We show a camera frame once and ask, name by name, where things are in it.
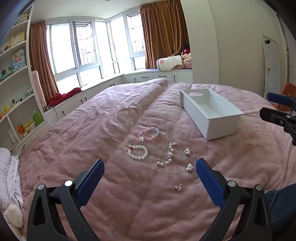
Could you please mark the silver nugget earring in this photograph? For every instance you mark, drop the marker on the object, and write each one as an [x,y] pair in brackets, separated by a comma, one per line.
[187,152]
[189,167]

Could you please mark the brown curtain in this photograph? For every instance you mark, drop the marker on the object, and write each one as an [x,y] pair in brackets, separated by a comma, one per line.
[164,32]
[40,60]

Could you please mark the white shelf unit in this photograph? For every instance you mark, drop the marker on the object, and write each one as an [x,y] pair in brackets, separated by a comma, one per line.
[22,76]

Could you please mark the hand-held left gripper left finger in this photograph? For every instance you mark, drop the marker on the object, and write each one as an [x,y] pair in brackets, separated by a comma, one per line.
[90,183]

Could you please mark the white fluffy blanket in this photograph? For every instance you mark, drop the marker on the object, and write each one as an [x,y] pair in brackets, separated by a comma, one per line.
[9,176]

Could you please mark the orange and yellow toy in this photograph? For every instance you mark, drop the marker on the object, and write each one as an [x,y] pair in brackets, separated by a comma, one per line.
[23,128]

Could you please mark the pink fleece blanket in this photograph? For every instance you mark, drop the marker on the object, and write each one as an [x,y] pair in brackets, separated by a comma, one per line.
[115,115]

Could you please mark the cream plush toy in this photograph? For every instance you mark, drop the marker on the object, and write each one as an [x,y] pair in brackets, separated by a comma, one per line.
[12,215]

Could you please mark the small pearl earring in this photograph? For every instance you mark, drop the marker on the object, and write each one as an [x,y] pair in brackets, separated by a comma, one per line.
[178,188]

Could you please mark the orange chair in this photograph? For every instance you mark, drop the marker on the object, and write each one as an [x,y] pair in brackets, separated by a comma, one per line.
[289,89]

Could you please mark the green toy box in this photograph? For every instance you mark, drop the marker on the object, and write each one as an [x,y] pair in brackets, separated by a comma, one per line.
[38,118]

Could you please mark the bay window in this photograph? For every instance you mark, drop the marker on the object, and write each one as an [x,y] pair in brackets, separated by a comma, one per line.
[87,46]

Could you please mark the white door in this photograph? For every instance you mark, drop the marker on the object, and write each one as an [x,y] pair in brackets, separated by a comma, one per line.
[275,67]

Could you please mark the yellow picture frame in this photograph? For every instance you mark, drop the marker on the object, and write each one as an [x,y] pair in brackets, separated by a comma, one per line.
[17,39]

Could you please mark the rolled cream blanket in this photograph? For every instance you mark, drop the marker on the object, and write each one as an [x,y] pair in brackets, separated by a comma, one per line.
[170,62]

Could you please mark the person's leg in jeans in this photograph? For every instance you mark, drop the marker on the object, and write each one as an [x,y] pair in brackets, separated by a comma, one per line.
[282,208]

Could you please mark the pile of plush blankets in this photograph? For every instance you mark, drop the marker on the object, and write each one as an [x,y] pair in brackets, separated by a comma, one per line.
[186,60]

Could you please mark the red cloth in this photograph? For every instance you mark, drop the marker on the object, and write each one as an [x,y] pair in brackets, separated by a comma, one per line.
[67,95]

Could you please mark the pink standing board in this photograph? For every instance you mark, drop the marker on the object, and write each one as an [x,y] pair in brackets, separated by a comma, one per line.
[39,90]

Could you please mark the blue decorated frame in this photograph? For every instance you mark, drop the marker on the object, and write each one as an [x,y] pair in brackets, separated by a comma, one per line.
[19,60]

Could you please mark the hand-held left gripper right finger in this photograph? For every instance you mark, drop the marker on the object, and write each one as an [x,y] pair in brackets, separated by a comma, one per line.
[209,183]

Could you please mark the white rectangular storage box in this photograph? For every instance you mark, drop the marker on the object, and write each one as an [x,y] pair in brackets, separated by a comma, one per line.
[219,125]

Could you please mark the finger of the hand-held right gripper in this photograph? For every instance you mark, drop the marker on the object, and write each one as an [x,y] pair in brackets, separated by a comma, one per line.
[275,97]
[274,115]

